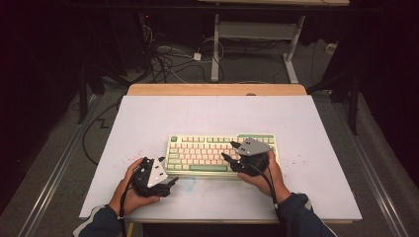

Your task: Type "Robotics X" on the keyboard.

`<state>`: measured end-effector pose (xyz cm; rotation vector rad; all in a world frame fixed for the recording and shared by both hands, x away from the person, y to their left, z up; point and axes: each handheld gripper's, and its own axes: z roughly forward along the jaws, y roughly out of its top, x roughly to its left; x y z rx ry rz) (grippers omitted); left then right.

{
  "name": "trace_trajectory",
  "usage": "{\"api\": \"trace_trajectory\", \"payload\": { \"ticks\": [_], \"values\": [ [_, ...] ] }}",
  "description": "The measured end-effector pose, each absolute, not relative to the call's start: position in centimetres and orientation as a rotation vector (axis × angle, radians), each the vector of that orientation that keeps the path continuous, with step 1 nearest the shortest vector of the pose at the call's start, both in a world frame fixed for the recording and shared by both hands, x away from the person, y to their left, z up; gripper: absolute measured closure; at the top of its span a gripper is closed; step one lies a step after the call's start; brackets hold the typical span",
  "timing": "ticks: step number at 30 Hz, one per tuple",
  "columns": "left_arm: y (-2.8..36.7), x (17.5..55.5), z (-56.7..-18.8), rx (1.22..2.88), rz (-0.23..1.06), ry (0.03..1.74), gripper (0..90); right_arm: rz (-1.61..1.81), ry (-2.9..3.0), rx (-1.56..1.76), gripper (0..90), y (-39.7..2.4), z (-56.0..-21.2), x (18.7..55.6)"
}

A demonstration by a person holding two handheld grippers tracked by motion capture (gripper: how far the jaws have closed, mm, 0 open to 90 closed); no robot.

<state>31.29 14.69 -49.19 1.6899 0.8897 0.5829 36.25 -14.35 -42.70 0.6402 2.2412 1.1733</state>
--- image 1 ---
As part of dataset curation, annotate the wooden table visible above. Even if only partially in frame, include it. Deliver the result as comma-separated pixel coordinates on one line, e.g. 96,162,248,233
119,83,354,237

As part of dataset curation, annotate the aluminium floor rail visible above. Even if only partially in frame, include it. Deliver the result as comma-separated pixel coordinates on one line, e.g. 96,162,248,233
324,93,410,237
14,93,101,237

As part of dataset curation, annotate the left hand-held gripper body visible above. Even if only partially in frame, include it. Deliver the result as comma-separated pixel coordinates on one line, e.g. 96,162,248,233
132,156,173,198

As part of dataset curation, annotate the person's right hand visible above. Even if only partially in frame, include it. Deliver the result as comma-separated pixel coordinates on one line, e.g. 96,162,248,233
237,150,293,205

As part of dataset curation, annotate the person's left hand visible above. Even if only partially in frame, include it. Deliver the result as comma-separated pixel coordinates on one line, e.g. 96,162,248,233
108,157,162,217

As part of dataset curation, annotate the cream and green keyboard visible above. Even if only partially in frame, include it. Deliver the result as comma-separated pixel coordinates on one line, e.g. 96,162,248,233
163,132,282,179

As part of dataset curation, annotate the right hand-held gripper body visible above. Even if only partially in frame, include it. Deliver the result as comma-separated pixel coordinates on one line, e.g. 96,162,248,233
229,136,274,175

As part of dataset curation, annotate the white-framed desk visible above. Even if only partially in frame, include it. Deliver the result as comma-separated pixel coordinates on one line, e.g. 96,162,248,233
197,0,351,84

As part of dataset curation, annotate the white board sheet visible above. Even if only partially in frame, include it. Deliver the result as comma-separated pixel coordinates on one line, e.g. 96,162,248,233
78,95,364,223

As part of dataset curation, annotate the small white box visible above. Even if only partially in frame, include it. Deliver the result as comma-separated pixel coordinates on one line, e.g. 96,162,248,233
324,41,340,55

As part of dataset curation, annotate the black stand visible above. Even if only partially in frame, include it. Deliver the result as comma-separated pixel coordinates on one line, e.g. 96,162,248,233
76,63,132,125
305,63,363,136

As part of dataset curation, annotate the tangle of floor cables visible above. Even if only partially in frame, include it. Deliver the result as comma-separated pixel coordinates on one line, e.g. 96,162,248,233
139,23,228,84

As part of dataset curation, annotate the long black floor cable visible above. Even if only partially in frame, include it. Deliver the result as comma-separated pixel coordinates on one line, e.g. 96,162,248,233
81,95,125,166

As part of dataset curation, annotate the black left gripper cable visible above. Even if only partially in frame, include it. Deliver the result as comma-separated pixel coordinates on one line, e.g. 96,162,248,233
119,162,146,237

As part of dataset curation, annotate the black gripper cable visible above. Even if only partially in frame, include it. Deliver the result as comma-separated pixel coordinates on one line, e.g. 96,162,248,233
119,162,146,237
242,160,280,212

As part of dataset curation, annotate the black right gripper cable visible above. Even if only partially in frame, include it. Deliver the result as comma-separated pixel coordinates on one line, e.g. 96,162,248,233
242,160,280,212

